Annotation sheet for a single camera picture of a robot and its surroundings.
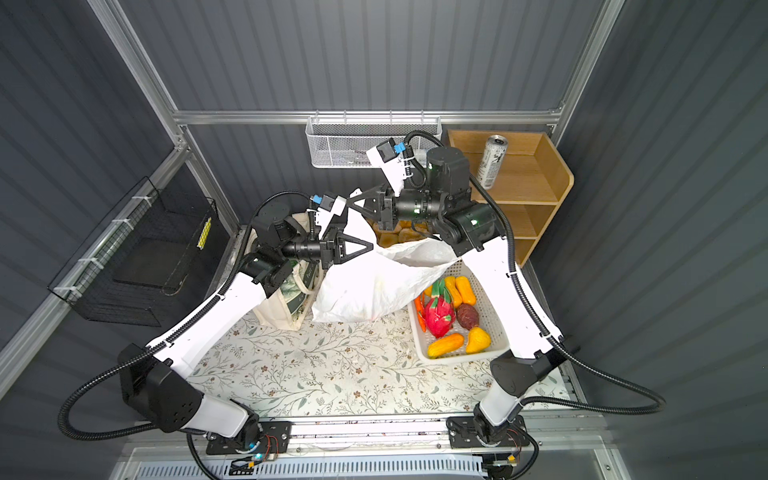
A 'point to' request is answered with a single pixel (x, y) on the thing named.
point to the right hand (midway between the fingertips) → (351, 207)
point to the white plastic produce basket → (488, 319)
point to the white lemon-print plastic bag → (380, 280)
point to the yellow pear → (478, 341)
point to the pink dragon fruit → (440, 313)
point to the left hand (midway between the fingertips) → (374, 248)
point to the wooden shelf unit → (532, 182)
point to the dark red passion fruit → (467, 316)
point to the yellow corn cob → (445, 345)
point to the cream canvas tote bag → (291, 305)
